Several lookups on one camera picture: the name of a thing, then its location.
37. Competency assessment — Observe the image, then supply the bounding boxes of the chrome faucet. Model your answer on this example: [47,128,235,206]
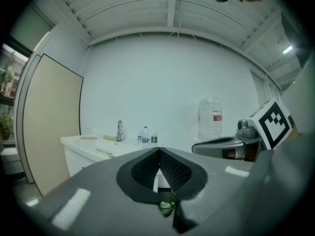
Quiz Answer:
[115,119,124,142]

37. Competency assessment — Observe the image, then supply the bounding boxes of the white sink cabinet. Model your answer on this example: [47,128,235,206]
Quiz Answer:
[60,133,162,177]

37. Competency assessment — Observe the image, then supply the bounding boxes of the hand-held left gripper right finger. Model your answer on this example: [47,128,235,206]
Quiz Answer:
[158,147,256,234]

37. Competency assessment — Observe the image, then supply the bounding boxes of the green glass object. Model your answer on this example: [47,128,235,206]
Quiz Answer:
[158,200,176,217]

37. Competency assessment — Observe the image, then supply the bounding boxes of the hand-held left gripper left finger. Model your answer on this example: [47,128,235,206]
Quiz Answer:
[29,147,174,236]

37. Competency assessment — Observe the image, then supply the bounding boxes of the grey roller blind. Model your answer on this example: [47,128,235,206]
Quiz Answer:
[9,6,54,54]

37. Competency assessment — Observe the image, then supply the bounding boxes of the window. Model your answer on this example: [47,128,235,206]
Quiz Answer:
[0,42,29,147]

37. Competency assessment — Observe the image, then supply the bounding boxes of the large clear water jug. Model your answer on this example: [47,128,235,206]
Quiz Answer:
[198,97,223,142]

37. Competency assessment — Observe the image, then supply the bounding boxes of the beige board with black edge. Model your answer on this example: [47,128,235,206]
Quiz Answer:
[22,53,84,198]

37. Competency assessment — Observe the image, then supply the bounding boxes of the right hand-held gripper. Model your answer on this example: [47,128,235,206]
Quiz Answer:
[191,97,296,162]

